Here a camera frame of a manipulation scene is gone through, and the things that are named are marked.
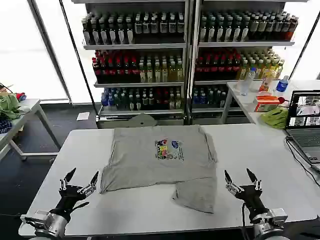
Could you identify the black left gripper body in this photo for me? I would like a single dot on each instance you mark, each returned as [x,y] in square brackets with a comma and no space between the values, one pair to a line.
[71,193]

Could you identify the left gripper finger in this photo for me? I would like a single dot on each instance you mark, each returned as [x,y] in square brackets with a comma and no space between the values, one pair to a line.
[68,177]
[91,186]

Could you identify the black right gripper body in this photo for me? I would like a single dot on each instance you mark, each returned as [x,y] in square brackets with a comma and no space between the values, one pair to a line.
[252,200]

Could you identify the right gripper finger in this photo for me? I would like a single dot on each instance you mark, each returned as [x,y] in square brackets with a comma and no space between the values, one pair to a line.
[231,186]
[256,184]

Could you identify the grey printed T-shirt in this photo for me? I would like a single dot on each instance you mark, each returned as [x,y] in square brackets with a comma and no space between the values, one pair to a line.
[140,160]

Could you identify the white paper sheet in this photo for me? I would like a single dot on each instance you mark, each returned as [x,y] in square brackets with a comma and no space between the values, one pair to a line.
[83,116]

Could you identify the light green cloth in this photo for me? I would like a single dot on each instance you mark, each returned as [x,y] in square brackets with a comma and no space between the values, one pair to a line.
[276,117]

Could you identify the grey laptop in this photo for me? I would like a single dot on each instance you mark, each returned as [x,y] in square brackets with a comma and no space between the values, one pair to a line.
[305,130]

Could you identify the grey side table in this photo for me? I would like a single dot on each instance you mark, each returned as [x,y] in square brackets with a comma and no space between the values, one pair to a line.
[30,110]

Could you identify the orange tissue box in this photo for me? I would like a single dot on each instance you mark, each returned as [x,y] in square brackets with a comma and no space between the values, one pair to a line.
[265,103]

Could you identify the blue patterned cloth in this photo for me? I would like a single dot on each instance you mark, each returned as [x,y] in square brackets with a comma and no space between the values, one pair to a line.
[4,126]

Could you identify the grey rounded metal part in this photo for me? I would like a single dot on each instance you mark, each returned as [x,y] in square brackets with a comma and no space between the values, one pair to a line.
[142,121]

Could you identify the white side table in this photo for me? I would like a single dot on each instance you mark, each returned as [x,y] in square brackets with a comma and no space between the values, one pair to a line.
[240,101]

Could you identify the small red object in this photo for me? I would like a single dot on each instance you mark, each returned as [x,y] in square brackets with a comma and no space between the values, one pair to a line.
[281,100]

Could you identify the dark green cloth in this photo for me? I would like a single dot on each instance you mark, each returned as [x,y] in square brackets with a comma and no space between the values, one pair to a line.
[8,106]

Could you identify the red cloth piece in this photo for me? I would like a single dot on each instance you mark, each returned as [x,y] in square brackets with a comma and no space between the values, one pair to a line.
[21,96]

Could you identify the clear plastic water bottle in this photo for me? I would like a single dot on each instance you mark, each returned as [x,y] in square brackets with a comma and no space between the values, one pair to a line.
[245,83]

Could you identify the orange juice bottle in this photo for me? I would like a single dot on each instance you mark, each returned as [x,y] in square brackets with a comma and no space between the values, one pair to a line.
[265,82]

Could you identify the blue label water bottle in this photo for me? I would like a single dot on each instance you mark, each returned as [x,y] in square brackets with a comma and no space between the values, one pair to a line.
[282,85]

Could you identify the metal shelf of bottles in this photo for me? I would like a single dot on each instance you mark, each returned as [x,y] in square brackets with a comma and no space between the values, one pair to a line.
[225,62]
[135,62]

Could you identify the thin dark window post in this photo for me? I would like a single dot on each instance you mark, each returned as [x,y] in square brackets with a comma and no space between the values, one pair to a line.
[77,55]

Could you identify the thick grey window post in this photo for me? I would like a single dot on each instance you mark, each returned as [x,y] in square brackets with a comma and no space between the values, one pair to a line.
[50,55]

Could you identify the dark slanted window post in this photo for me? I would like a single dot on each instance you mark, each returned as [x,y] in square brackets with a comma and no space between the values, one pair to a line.
[306,47]

